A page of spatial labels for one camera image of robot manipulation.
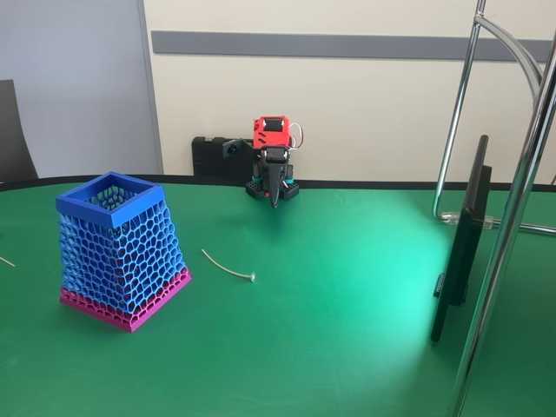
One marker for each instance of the black plastic case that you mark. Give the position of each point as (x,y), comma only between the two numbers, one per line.
(208,156)

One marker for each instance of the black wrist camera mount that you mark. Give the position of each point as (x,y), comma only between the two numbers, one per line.
(232,148)

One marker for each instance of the black monitor on stand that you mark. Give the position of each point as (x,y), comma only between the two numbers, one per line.
(465,243)

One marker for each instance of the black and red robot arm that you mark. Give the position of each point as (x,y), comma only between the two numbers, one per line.
(260,134)

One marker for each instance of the grey wall rail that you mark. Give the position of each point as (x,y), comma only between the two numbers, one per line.
(304,45)

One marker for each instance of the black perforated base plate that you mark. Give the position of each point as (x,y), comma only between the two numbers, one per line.
(252,189)

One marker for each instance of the blue and pink lattice basket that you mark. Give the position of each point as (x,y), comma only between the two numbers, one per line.
(130,243)

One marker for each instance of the green table cloth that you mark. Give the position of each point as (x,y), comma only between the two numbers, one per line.
(326,326)

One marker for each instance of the chrome tube stand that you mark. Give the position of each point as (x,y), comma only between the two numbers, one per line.
(499,269)

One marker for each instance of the clear plastic clip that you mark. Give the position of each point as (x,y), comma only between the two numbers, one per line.
(449,217)

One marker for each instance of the dark chair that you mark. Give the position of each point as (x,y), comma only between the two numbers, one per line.
(13,139)

